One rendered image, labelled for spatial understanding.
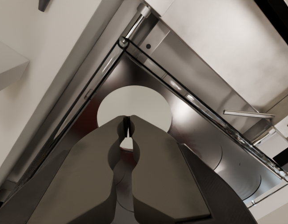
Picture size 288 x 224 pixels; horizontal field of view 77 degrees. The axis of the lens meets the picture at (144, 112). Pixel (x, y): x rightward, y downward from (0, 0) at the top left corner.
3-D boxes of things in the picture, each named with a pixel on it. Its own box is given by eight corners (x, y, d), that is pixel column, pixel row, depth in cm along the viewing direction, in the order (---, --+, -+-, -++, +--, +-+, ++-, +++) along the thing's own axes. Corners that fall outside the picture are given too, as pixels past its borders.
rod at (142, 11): (127, 44, 21) (126, 46, 19) (117, 36, 20) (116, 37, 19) (153, 8, 19) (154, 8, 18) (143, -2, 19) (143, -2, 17)
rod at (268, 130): (248, 145, 29) (254, 150, 28) (243, 140, 28) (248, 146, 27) (274, 126, 27) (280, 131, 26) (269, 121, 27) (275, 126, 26)
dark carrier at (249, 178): (154, 258, 44) (154, 261, 43) (10, 207, 32) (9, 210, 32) (280, 178, 32) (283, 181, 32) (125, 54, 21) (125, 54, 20)
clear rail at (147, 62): (284, 179, 33) (290, 186, 32) (115, 42, 20) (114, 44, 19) (291, 175, 33) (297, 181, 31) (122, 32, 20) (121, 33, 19)
